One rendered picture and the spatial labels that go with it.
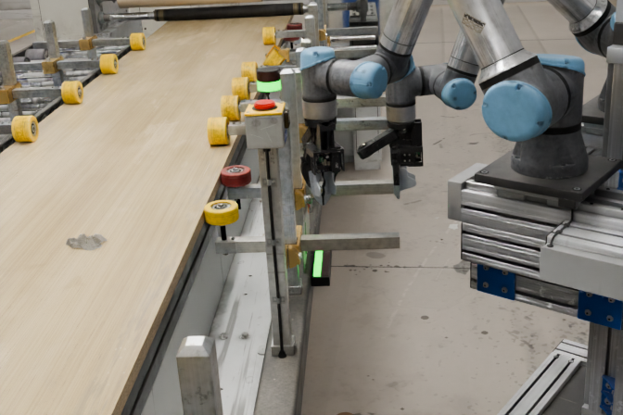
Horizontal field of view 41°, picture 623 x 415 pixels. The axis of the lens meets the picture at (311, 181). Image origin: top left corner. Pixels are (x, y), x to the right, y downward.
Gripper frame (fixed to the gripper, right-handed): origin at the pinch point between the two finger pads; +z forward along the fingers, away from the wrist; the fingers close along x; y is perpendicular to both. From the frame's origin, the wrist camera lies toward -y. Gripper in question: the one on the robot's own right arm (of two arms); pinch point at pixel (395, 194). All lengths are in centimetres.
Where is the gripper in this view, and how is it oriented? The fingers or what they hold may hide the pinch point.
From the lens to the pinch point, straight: 217.8
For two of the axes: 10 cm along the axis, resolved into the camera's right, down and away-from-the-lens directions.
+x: 0.5, -3.5, 9.4
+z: 0.7, 9.4, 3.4
